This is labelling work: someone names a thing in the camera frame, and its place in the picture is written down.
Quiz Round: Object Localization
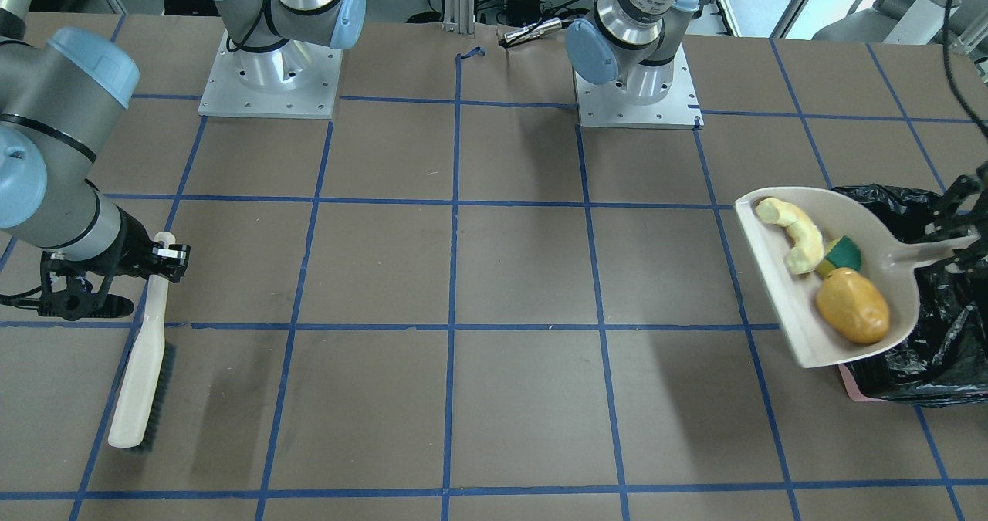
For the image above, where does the black power adapter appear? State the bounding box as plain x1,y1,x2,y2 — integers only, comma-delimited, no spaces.
506,0,541,22

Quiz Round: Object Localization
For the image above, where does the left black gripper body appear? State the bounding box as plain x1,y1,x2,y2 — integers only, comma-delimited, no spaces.
920,162,987,275

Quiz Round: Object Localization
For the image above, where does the pale yellow curved peel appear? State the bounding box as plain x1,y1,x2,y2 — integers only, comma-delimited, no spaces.
755,197,824,276

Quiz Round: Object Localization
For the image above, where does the black trash bag bin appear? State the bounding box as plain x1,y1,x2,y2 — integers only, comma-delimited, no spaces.
835,184,987,408

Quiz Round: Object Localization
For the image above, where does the orange yellow potato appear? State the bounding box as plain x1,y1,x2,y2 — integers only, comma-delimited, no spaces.
814,269,892,345

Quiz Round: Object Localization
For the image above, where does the beige hand brush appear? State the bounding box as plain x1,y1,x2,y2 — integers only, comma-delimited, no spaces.
107,232,187,454

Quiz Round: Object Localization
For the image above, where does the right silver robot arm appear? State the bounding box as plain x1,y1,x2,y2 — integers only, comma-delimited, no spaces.
2,0,367,321

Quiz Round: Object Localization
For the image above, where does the black braided cable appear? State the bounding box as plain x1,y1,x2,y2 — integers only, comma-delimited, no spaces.
942,0,988,144

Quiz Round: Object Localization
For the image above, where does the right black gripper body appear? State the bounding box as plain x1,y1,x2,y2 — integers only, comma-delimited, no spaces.
36,211,191,321

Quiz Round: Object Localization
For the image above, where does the beige plastic dustpan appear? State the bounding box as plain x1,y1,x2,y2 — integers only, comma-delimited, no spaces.
733,187,980,370

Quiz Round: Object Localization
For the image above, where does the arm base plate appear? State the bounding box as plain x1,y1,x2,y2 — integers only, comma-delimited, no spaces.
573,46,705,130
198,34,345,120

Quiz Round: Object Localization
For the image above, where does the yellow green sponge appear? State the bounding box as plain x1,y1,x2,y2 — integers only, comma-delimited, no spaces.
815,235,862,279

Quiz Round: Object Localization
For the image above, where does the pink bin tray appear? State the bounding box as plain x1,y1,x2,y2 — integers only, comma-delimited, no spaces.
837,365,887,404

